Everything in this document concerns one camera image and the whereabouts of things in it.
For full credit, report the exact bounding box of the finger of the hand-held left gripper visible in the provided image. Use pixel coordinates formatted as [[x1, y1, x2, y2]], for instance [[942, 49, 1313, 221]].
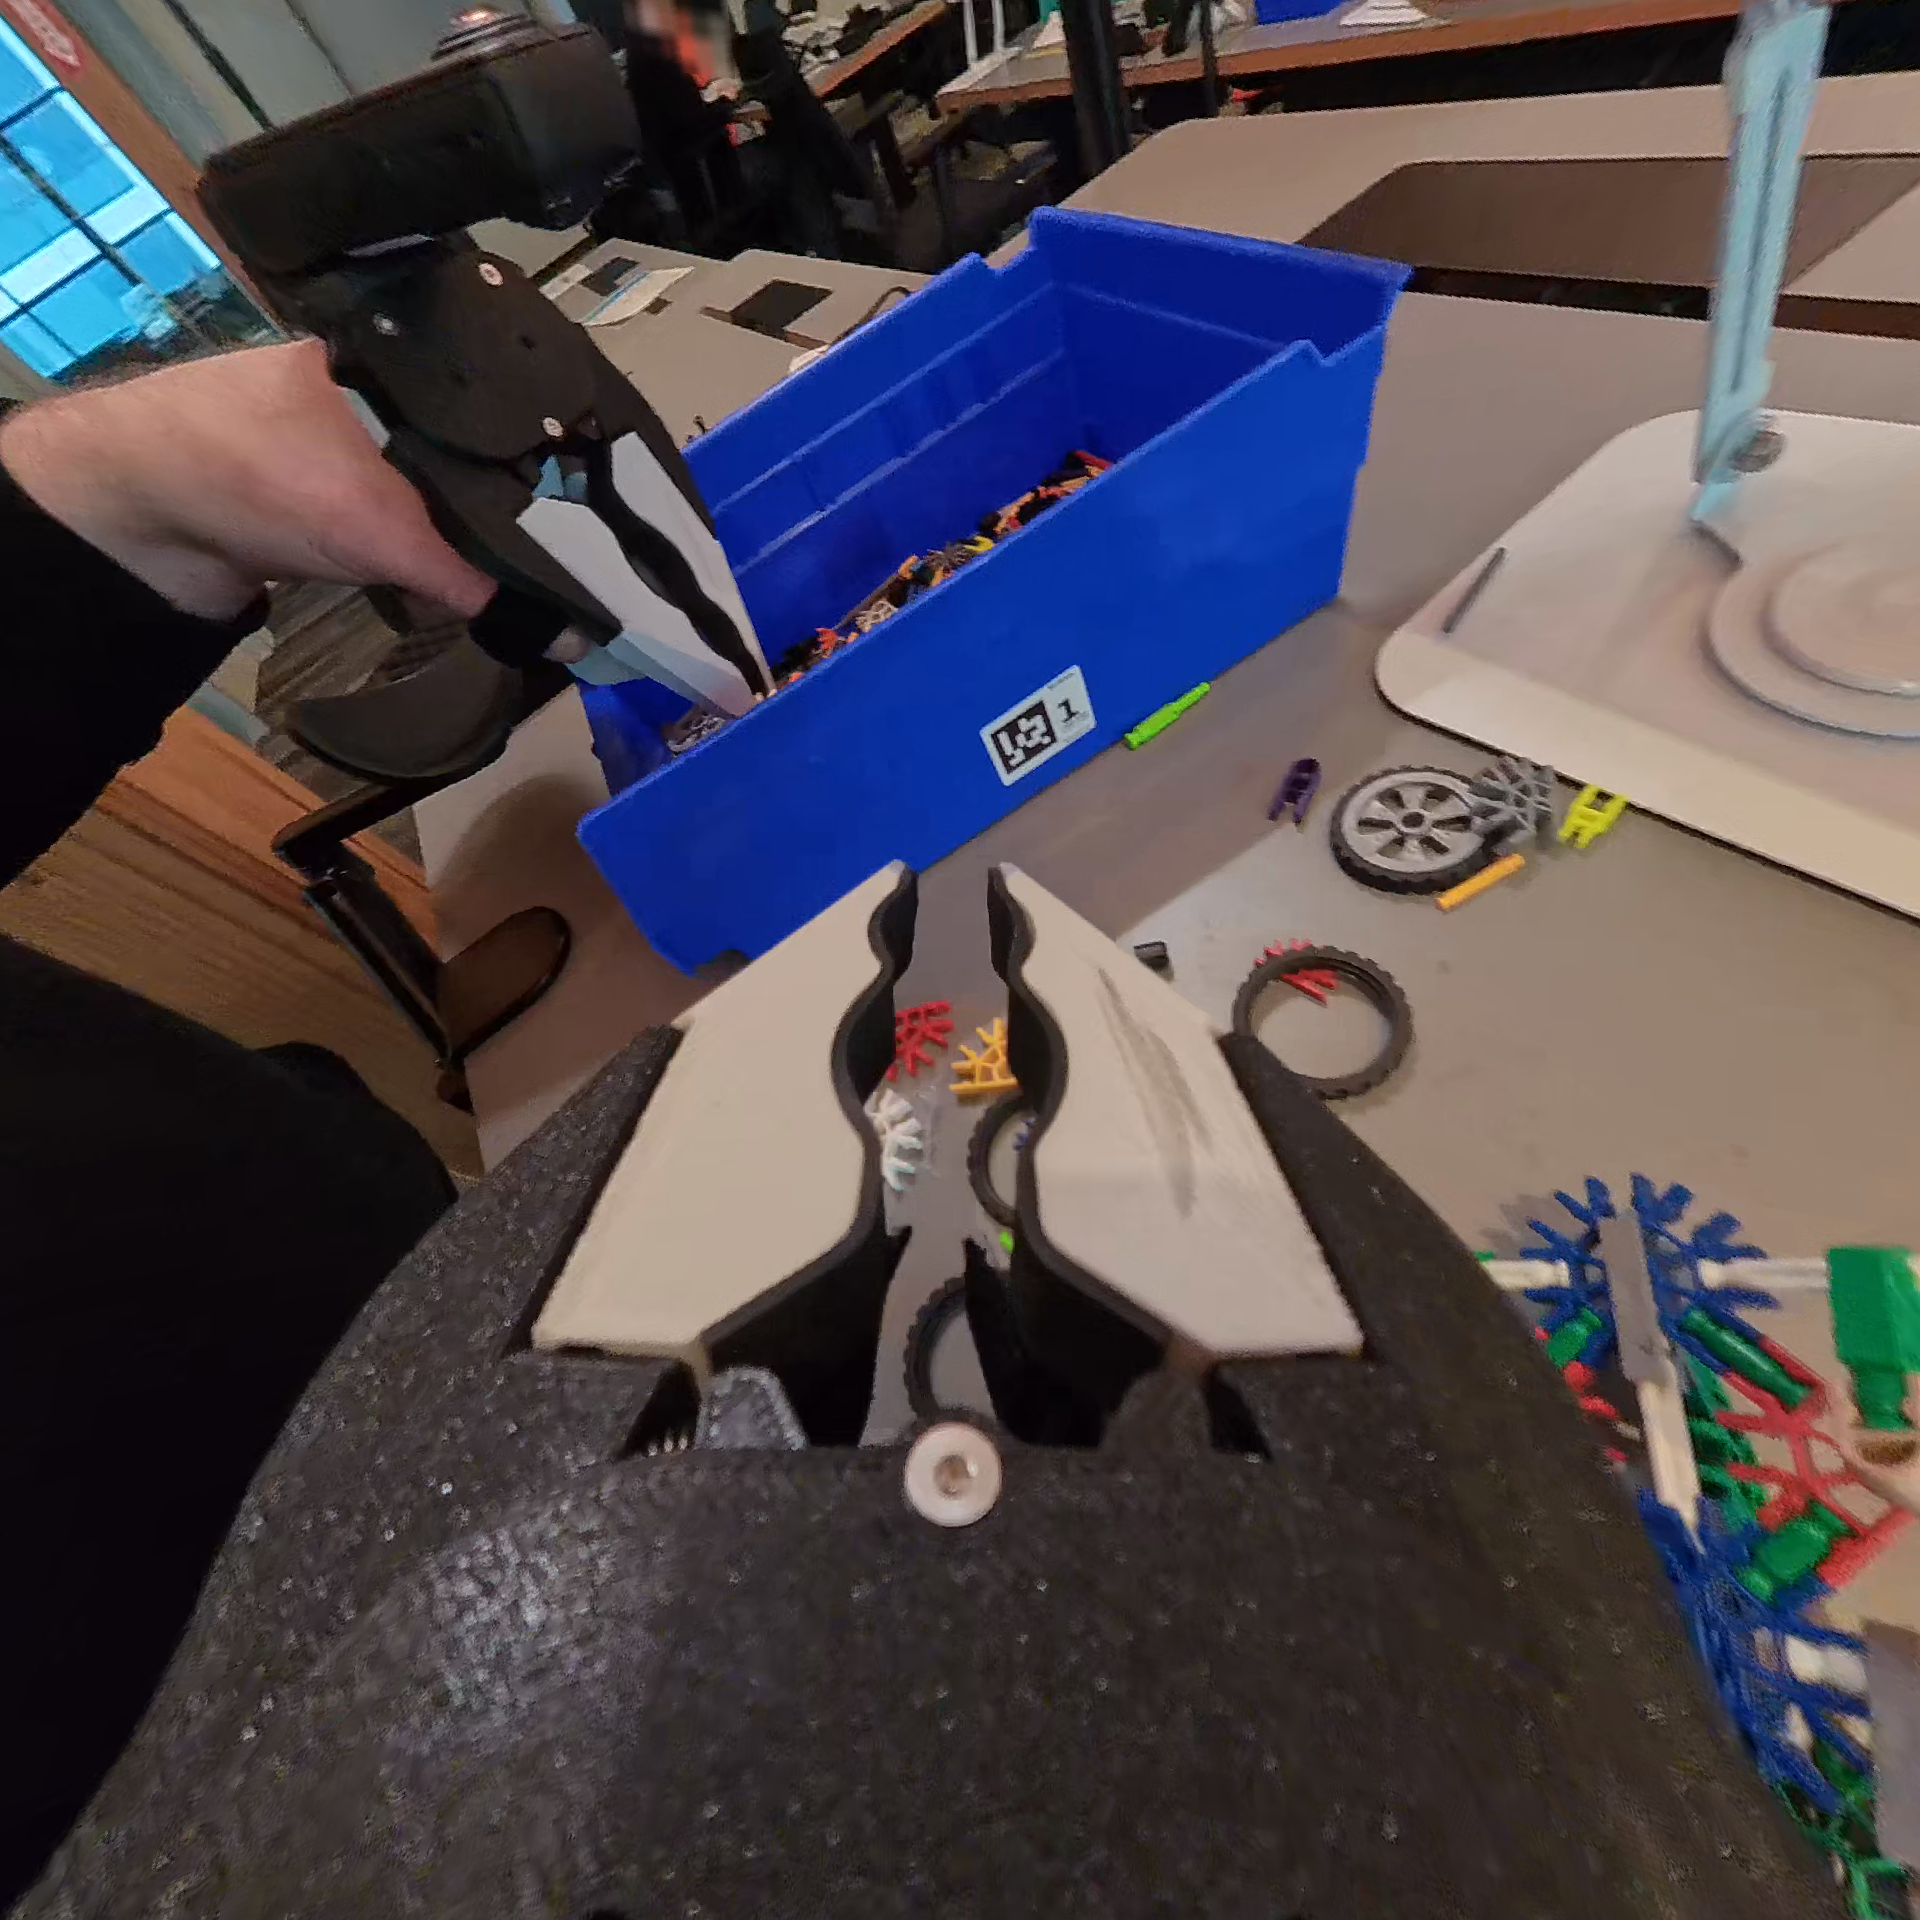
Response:
[[604, 431, 777, 695], [516, 497, 774, 718]]

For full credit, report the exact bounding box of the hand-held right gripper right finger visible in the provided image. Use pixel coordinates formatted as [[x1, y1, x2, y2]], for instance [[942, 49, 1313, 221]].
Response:
[[986, 864, 1368, 1359]]

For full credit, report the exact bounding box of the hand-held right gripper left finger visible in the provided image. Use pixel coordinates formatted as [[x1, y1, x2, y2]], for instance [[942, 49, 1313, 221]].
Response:
[[528, 861, 921, 1359]]

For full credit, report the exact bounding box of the pile of colourful toy pieces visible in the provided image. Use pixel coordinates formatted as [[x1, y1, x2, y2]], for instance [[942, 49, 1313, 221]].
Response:
[[668, 451, 1120, 751]]

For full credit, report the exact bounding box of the blue plastic bin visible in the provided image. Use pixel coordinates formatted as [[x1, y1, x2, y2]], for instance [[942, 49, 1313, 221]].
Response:
[[576, 208, 1413, 973]]

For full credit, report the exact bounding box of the colourful toy model assembly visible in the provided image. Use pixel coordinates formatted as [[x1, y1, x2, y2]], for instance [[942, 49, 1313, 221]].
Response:
[[1477, 1169, 1920, 1920]]

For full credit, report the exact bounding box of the person's left forearm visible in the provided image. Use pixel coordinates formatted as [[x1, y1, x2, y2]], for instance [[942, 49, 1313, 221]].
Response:
[[0, 464, 273, 886]]

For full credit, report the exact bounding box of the person's left hand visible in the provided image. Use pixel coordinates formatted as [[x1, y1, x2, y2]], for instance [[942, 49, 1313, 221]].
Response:
[[0, 336, 497, 632]]

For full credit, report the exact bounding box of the black toy tyre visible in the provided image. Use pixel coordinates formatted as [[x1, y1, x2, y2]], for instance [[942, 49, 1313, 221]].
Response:
[[968, 1102, 1038, 1225], [902, 1277, 978, 1421], [1232, 942, 1413, 1096]]

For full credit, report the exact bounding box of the grey toy wheel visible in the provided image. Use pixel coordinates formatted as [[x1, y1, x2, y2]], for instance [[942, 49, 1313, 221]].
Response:
[[1330, 765, 1505, 897]]

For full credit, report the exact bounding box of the grey snowflake toy connector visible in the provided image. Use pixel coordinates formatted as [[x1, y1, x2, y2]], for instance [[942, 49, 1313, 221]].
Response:
[[1469, 756, 1563, 837]]

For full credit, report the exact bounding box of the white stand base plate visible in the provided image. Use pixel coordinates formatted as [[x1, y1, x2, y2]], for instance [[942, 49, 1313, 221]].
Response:
[[1377, 0, 1920, 920]]

